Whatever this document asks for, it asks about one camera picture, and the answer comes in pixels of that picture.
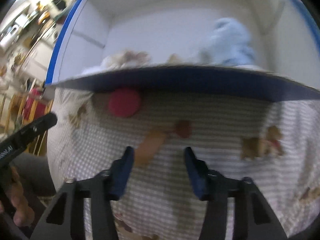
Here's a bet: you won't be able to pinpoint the checkered dog print bedspread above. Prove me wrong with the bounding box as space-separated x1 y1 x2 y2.
47 88 319 239

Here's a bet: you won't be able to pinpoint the light blue fluffy sock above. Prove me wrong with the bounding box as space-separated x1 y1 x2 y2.
199 18 255 67

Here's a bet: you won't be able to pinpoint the orange tan cloth roll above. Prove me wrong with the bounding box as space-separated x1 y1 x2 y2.
134 127 173 167

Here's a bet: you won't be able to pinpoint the pink plush toy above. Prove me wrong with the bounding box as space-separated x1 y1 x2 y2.
107 88 142 118

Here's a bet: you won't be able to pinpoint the white kitchen cabinets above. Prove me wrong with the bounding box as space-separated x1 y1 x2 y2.
16 22 61 85

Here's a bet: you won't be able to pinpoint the cream white scrunchie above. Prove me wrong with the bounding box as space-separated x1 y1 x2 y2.
81 50 151 75

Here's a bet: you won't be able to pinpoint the blue white cardboard box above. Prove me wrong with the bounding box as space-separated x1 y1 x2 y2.
46 0 319 102

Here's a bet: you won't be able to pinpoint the red bag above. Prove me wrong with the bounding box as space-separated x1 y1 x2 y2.
22 87 48 125

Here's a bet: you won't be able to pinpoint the left hand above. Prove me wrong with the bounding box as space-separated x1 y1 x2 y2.
5 166 35 227

